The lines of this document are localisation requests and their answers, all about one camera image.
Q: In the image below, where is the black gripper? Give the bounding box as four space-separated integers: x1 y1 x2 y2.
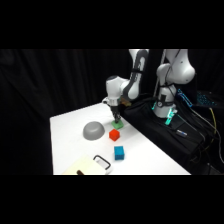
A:
108 97 123 124

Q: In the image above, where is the green triangle block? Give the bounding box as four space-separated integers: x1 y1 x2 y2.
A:
110 119 125 131

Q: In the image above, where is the red cube block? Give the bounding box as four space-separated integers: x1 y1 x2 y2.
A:
108 129 121 142

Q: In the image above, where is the grey plastic bowl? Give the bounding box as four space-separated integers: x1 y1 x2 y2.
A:
82 121 104 141

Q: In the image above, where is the blue cube block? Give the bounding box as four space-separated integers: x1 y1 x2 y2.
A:
113 145 126 161

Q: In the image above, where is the black covered robot stand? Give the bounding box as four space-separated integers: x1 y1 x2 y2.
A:
119 92 224 175

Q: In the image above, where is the black curtain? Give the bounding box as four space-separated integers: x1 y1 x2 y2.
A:
0 49 224 175

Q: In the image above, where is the yellow cable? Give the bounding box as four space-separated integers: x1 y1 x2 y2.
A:
209 107 220 143

